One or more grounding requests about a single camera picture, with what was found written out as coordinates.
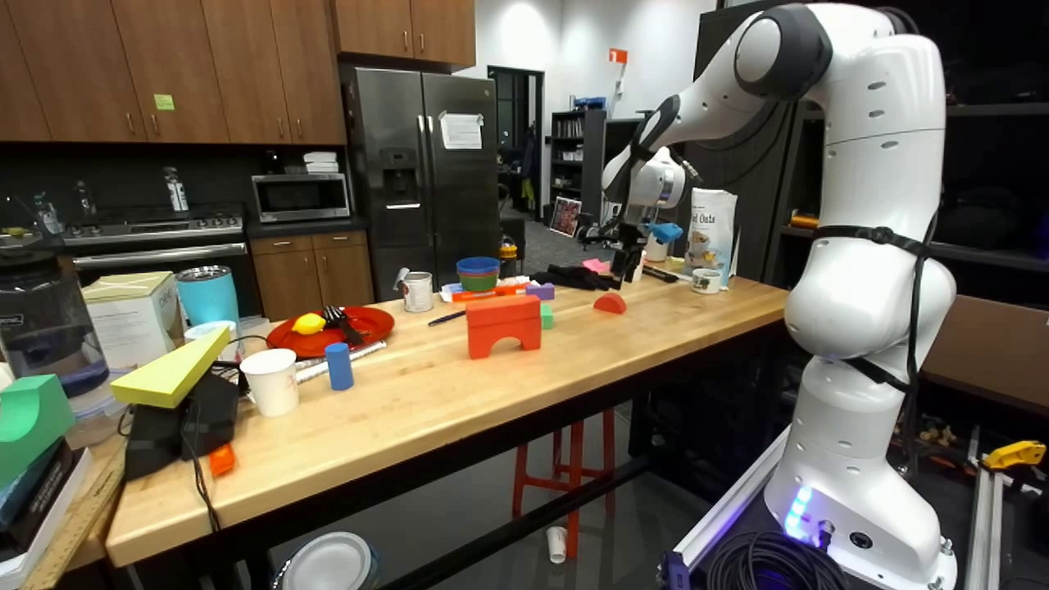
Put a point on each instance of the silver microwave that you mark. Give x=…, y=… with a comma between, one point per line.
x=299, y=198

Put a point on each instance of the green foam block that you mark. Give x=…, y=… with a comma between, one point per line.
x=35, y=415

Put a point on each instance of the purple small block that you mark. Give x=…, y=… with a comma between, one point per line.
x=545, y=294

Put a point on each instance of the blue cylinder block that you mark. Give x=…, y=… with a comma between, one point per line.
x=340, y=364

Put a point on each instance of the teal tumbler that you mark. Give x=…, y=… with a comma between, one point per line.
x=208, y=294

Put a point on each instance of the large orange arch block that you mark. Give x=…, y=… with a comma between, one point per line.
x=504, y=319

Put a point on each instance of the white mug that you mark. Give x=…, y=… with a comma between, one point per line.
x=415, y=290

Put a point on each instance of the black glove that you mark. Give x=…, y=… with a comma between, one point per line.
x=578, y=277

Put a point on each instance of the blue green bowl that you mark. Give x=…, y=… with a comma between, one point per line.
x=475, y=275

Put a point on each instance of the yellow wedge block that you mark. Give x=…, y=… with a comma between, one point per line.
x=168, y=377

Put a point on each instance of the pink sticky pad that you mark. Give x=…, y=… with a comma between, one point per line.
x=598, y=267

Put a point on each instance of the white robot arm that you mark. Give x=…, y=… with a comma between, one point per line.
x=869, y=300

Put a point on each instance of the black oven stove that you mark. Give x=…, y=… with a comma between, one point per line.
x=165, y=240

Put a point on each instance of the black plastic fork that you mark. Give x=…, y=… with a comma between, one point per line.
x=340, y=319

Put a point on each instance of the green small block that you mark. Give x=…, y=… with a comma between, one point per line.
x=545, y=315

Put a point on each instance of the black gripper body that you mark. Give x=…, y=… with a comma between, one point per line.
x=628, y=247

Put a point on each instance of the yellow lemon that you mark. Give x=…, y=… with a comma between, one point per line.
x=308, y=321

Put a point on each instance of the stainless steel refrigerator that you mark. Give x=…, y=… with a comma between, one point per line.
x=424, y=167

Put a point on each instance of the red stool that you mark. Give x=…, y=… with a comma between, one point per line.
x=568, y=459

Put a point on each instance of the small orange block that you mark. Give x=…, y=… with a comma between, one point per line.
x=611, y=304

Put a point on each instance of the red plate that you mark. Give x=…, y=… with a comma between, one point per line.
x=373, y=321

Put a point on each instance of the white paper cup left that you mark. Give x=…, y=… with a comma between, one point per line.
x=270, y=377

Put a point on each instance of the oats bag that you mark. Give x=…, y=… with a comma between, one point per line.
x=710, y=253

